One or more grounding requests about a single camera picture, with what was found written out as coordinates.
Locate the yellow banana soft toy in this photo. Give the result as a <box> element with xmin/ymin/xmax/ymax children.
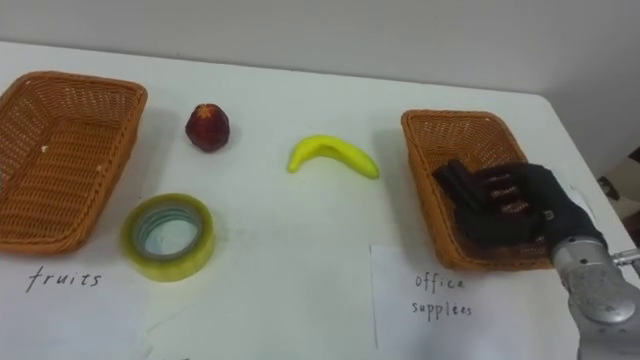
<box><xmin>286</xmin><ymin>134</ymin><xmax>381</xmax><ymax>180</ymax></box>

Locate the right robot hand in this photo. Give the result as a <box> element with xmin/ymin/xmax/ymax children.
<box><xmin>431</xmin><ymin>158</ymin><xmax>609</xmax><ymax>252</ymax></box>

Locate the large orange wicker basket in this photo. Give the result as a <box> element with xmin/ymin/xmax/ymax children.
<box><xmin>0</xmin><ymin>70</ymin><xmax>149</xmax><ymax>255</ymax></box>

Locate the white desk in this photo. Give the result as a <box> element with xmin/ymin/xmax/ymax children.
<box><xmin>0</xmin><ymin>40</ymin><xmax>640</xmax><ymax>360</ymax></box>

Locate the red strawberry soft toy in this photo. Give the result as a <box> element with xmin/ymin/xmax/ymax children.
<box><xmin>184</xmin><ymin>103</ymin><xmax>232</xmax><ymax>153</ymax></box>

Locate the white paper sheet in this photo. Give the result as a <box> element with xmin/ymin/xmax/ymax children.
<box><xmin>0</xmin><ymin>252</ymin><xmax>154</xmax><ymax>360</ymax></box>
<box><xmin>369</xmin><ymin>243</ymin><xmax>581</xmax><ymax>360</ymax></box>

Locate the yellow clear tape roll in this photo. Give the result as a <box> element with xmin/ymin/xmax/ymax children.
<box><xmin>120</xmin><ymin>192</ymin><xmax>217</xmax><ymax>283</ymax></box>

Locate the small orange wicker basket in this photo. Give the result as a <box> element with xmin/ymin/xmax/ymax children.
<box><xmin>400</xmin><ymin>109</ymin><xmax>556</xmax><ymax>272</ymax></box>

